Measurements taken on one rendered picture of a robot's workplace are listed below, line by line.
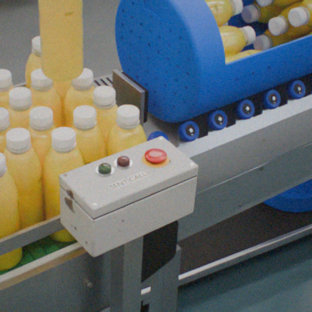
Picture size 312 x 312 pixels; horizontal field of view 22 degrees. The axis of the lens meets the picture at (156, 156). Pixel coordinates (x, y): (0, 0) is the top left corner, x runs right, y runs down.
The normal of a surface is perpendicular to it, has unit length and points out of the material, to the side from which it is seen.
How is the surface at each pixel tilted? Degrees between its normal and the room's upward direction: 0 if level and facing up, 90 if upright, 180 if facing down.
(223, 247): 0
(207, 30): 49
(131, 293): 90
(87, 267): 90
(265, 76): 104
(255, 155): 70
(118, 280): 90
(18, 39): 0
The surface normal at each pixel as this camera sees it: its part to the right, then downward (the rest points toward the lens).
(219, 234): 0.05, -0.80
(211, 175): 0.57, 0.20
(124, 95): -0.81, 0.32
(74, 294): 0.59, 0.50
